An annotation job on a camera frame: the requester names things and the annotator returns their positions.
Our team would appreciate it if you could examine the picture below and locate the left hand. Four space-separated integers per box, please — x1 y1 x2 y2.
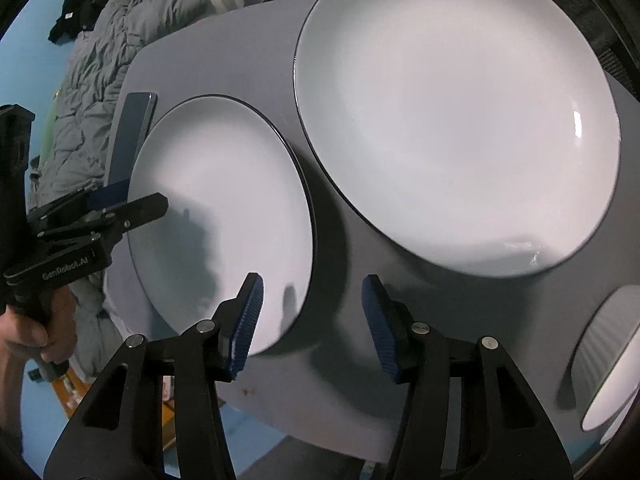
1 286 77 444

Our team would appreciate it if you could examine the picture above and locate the black clothes pile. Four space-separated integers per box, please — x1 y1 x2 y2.
48 0 108 44

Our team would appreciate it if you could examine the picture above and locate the grey rumpled duvet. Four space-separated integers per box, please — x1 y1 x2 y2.
27 0 216 380

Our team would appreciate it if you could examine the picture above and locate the black smartphone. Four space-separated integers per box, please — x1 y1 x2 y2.
106 92 157 185

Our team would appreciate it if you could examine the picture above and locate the white ribbed bowl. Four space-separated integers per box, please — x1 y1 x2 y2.
600 398 634 445
570 285 639 432

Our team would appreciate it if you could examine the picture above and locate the white plate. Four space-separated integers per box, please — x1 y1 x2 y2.
293 0 620 278
129 96 314 356

